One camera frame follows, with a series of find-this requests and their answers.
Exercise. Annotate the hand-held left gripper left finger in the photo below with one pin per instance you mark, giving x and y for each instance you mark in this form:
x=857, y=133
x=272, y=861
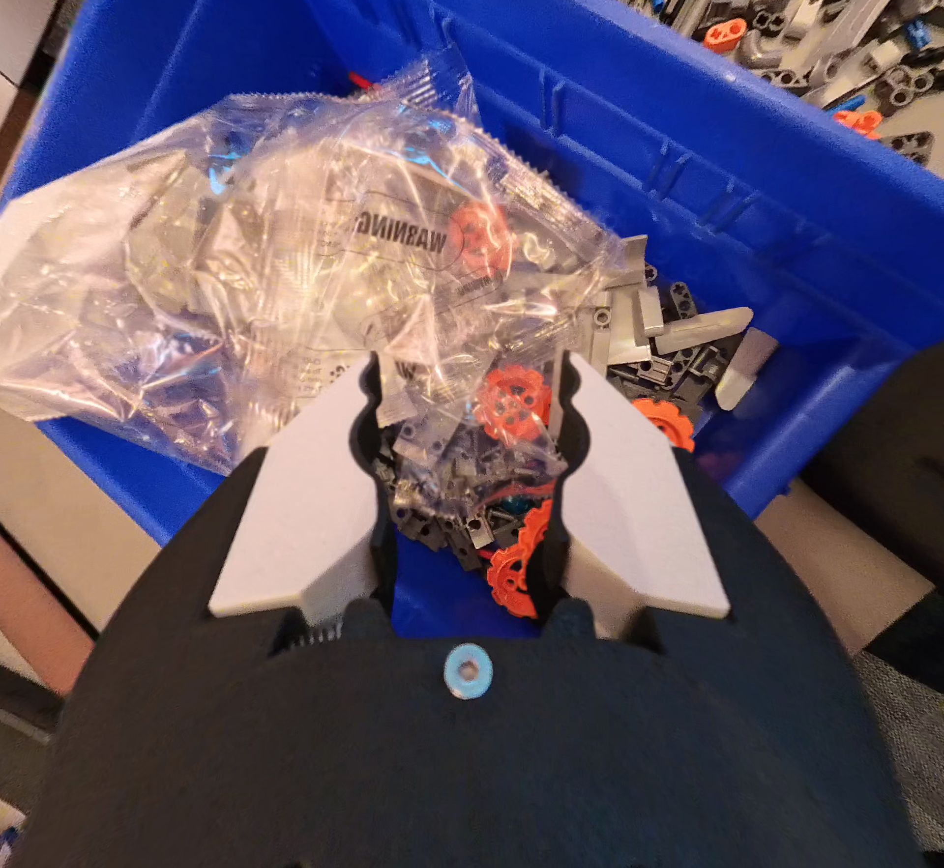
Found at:
x=295, y=514

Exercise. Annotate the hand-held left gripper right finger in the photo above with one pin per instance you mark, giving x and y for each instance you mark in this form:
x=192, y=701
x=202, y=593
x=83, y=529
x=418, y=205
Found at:
x=649, y=514

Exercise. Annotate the clear plastic bags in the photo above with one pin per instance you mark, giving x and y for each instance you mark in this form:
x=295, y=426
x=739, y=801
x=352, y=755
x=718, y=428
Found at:
x=266, y=249

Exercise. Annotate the blue storage bin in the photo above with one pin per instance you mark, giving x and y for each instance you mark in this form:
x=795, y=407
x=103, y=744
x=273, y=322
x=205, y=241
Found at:
x=590, y=116

